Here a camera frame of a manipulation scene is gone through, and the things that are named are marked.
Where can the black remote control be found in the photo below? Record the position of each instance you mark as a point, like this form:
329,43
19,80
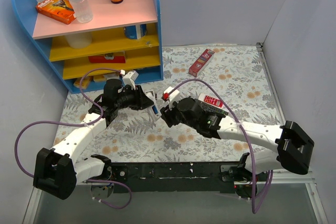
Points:
212,109

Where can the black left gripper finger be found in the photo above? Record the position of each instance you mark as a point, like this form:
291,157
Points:
144,94
145,103

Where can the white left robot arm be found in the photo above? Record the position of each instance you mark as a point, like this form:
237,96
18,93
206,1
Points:
57,170

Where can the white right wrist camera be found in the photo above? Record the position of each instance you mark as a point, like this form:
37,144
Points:
171,96

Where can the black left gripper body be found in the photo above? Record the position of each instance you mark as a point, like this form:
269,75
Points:
139,97

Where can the blue shelf unit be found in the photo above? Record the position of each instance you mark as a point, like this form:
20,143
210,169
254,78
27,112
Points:
121,36

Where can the blue battery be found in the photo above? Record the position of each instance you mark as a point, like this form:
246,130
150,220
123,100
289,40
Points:
155,110

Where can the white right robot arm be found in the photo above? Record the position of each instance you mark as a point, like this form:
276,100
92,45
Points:
286,146

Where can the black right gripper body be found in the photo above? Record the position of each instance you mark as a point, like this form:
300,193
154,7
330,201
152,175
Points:
169,114

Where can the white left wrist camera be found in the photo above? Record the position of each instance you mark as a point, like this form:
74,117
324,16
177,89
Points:
129,78

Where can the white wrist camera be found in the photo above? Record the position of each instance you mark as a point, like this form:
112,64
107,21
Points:
129,78
171,96

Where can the red toothpaste box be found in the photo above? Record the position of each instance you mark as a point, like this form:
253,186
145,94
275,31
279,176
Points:
201,62

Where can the orange razor box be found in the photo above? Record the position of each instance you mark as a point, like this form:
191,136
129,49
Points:
59,10

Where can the blue white can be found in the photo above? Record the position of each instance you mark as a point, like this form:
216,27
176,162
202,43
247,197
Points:
135,32

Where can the red box on shelf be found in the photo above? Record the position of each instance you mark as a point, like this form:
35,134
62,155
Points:
112,57

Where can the white cup on shelf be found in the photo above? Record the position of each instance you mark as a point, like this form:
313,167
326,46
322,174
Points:
79,40

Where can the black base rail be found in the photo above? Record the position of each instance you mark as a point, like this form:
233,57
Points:
178,176

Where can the floral table mat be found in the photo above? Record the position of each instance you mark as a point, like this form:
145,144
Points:
236,73

